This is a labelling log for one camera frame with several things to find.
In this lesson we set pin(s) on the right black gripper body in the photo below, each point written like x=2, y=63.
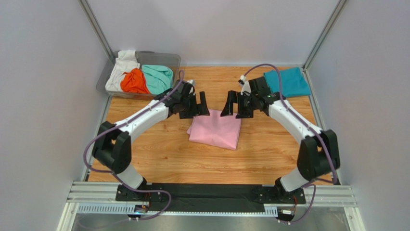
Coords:
x=240, y=106

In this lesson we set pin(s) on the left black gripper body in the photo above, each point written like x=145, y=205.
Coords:
x=189, y=103

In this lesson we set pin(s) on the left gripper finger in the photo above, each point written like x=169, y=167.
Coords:
x=202, y=106
x=188, y=115

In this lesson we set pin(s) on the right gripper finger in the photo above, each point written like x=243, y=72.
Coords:
x=244, y=112
x=232, y=98

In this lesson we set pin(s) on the pink t shirt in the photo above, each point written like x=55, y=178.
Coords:
x=216, y=130

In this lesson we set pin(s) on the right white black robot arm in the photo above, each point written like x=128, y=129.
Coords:
x=318, y=149

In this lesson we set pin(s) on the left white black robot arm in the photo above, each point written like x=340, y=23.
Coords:
x=113, y=144

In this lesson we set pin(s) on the mint green t shirt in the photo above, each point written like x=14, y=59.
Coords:
x=158, y=78

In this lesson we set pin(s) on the folded teal t shirt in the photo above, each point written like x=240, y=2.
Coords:
x=293, y=83

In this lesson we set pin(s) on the grey plastic bin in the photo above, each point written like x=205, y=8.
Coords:
x=144, y=57

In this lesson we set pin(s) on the orange t shirt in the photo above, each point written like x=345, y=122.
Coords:
x=134, y=82

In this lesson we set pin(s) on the white t shirt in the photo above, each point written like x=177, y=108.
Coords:
x=125, y=62

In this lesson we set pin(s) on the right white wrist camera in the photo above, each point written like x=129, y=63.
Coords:
x=245, y=86

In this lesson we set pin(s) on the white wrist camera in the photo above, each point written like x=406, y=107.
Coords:
x=245, y=86
x=191, y=85

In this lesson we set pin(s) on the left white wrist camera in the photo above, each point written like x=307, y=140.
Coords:
x=191, y=85

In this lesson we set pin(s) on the aluminium frame rail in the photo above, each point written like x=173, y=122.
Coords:
x=326, y=196

